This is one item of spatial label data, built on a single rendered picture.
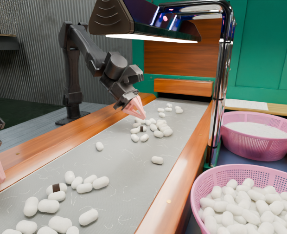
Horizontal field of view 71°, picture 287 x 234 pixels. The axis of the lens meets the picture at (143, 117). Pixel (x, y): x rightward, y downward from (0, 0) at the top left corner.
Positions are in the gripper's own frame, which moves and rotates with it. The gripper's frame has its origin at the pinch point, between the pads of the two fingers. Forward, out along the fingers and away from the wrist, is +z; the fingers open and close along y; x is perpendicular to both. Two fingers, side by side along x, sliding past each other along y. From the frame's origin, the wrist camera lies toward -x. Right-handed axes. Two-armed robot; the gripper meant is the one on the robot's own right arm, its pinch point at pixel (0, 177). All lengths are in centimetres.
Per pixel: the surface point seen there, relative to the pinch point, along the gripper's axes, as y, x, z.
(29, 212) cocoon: 0.6, 1.4, 7.7
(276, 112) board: 76, -29, 40
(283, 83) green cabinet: 91, -38, 37
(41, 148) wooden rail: 16.3, 11.0, -5.3
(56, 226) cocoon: 0.2, -3.1, 12.5
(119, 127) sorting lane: 43.2, 7.8, 2.4
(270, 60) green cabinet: 92, -41, 25
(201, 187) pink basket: 20.3, -14.7, 27.4
